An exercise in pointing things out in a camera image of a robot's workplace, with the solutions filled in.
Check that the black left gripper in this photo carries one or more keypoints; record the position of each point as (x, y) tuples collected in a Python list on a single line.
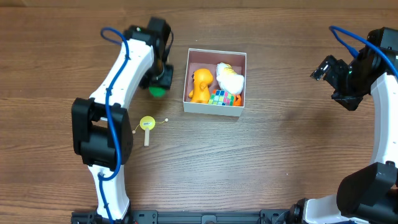
[(161, 81)]

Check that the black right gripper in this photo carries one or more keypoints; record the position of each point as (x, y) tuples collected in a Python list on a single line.
[(339, 79)]

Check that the green round plastic toy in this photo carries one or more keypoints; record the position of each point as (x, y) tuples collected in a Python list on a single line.
[(157, 92)]

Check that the orange dinosaur toy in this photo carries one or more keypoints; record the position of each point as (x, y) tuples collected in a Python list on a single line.
[(202, 79)]

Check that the yellow wooden rattle drum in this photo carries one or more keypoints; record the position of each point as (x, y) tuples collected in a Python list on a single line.
[(147, 124)]

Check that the multicoloured puzzle cube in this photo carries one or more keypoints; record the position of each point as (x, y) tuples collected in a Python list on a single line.
[(221, 98)]

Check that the white plush duck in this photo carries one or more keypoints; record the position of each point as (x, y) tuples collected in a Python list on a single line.
[(230, 81)]

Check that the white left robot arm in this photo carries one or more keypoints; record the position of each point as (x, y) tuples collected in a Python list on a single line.
[(102, 133)]

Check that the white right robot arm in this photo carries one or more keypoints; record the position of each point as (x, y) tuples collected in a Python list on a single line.
[(369, 195)]

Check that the white box with pink interior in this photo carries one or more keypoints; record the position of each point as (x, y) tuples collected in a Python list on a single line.
[(202, 58)]

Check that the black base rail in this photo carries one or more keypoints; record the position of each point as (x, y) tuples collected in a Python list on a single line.
[(154, 217)]

